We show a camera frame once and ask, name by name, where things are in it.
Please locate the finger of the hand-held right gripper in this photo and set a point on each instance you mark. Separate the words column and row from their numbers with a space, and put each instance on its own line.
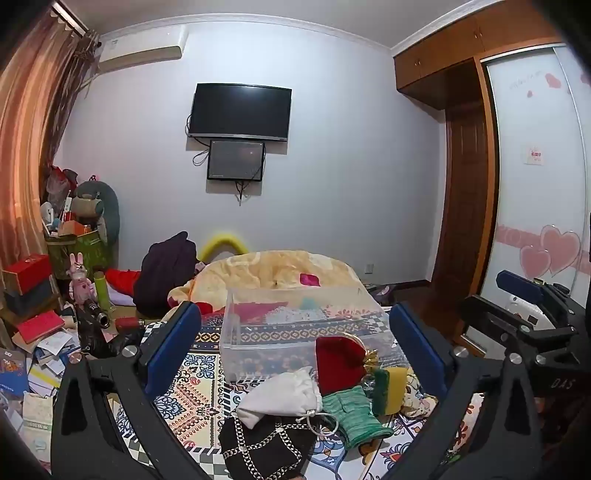
column 517, row 284
column 503, row 321

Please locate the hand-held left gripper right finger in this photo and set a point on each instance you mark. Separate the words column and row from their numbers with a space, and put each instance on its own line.
column 418, row 350

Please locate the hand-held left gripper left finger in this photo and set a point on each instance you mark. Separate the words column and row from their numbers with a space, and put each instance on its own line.
column 173, row 344

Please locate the yellow green sponge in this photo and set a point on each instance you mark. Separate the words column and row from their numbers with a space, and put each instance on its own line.
column 392, row 387

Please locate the red velvet pouch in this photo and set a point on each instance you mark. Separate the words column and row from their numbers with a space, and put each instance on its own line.
column 337, row 364

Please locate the green knitted sock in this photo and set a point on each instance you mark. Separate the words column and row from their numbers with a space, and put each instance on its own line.
column 353, row 415

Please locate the clear plastic storage bin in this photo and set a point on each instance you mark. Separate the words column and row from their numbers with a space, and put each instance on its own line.
column 277, row 341

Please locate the gold ribbon bow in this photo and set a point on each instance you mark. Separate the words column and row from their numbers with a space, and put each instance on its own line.
column 371, row 362

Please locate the floral cloth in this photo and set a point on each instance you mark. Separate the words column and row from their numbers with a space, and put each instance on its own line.
column 415, row 406

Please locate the black backpack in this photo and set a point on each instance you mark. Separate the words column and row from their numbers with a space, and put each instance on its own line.
column 164, row 272

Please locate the white heart-print sliding door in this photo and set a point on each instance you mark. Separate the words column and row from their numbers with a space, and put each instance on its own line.
column 531, row 207

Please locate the red cloth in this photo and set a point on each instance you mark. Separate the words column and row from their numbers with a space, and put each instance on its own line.
column 122, row 281

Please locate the black scope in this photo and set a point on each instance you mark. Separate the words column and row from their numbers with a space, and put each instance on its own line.
column 94, row 314

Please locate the magenta cloth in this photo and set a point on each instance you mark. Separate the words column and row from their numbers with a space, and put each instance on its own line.
column 256, row 313

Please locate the green cylinder tube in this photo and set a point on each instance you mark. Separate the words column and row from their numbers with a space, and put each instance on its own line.
column 101, row 290

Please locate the pink rabbit toy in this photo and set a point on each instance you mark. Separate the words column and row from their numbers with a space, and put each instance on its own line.
column 82, row 281

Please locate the yellow fleece blanket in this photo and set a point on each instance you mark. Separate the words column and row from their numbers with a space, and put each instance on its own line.
column 258, row 272

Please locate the brown wooden door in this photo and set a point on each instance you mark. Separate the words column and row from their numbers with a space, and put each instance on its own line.
column 466, row 184

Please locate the yellow foam tube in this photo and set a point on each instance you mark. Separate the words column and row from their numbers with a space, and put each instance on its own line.
column 221, row 240

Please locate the green cardboard box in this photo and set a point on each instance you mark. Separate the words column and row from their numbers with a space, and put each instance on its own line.
column 87, row 254

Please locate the pile of papers and books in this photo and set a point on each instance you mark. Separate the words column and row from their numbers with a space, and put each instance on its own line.
column 41, row 369

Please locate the red book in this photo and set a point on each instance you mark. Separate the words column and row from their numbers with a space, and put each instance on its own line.
column 39, row 326

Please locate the dark blue box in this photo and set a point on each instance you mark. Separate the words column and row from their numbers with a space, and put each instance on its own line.
column 30, row 297

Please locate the grey plush toy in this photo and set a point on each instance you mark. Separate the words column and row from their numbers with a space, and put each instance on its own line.
column 99, row 203

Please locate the red box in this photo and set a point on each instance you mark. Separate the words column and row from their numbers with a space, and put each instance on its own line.
column 27, row 272

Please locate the small black monitor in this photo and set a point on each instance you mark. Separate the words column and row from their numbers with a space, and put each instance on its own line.
column 235, row 159

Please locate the wooden overhead cabinet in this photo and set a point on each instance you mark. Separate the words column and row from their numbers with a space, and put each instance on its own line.
column 443, row 55

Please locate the orange brown curtain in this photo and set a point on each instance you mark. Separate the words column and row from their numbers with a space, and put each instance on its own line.
column 32, row 138

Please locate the white air conditioner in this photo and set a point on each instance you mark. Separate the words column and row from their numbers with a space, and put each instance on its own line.
column 138, row 44

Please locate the black wall television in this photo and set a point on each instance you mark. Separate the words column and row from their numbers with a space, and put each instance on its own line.
column 240, row 110

